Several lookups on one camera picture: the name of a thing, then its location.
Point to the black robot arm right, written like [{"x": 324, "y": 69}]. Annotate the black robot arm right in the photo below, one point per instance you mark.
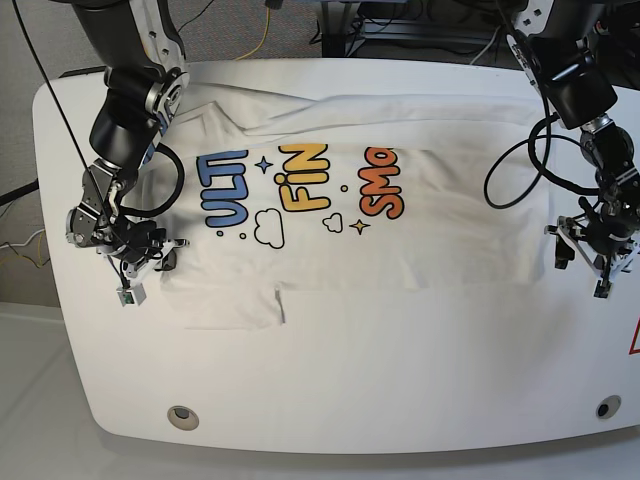
[{"x": 145, "y": 77}]

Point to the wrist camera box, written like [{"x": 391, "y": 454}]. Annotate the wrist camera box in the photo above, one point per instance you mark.
[
  {"x": 602, "y": 289},
  {"x": 132, "y": 295}
]

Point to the black table base frame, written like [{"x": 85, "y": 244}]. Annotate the black table base frame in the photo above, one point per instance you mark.
[{"x": 459, "y": 28}]

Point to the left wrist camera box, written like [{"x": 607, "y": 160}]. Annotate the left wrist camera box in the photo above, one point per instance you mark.
[{"x": 602, "y": 289}]

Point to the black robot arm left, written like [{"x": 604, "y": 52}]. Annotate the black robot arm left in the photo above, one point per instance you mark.
[{"x": 549, "y": 40}]

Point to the white printed T-shirt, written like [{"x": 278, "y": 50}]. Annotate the white printed T-shirt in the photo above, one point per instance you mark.
[{"x": 345, "y": 194}]

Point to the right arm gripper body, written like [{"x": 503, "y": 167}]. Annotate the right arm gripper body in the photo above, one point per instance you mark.
[{"x": 138, "y": 251}]

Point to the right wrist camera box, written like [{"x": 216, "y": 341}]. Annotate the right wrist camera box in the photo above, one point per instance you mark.
[{"x": 132, "y": 295}]

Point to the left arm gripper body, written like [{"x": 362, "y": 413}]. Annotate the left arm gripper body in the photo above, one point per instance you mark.
[{"x": 605, "y": 254}]

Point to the left table cable grommet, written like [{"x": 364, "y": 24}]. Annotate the left table cable grommet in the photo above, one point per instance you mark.
[{"x": 183, "y": 418}]

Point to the right table cable grommet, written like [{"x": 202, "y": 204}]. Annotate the right table cable grommet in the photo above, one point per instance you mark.
[{"x": 608, "y": 407}]

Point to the table cable grommet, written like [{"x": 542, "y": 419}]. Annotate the table cable grommet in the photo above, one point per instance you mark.
[
  {"x": 608, "y": 407},
  {"x": 183, "y": 418}
]

